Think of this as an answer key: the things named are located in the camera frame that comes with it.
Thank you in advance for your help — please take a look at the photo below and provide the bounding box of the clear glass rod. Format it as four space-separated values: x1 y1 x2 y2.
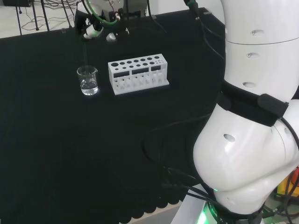
81 40 91 91

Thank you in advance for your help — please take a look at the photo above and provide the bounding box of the black cable bundle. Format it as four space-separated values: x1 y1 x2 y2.
161 167 218 203

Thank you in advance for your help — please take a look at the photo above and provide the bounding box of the black box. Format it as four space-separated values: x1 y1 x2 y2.
2 0 33 7

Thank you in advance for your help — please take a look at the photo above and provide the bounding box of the black tripod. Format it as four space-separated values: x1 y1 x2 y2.
15 0 51 36

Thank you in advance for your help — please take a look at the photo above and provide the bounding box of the black tripod leg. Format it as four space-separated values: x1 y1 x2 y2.
60 0 73 30

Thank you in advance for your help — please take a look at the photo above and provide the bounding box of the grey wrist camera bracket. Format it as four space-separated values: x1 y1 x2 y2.
119 0 148 18

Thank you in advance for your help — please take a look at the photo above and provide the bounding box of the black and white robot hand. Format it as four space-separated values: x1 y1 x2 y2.
74 0 130 42

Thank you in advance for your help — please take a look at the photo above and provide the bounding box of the yellow stop button box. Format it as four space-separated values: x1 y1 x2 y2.
277 167 299 199

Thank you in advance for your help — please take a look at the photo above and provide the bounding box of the clear glass beaker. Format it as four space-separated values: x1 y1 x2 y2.
76 66 99 96

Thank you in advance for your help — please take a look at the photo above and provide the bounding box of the white test tube rack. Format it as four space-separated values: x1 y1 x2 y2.
107 53 170 96

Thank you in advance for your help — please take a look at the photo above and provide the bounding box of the black table cloth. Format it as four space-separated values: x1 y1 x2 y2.
0 7 228 224

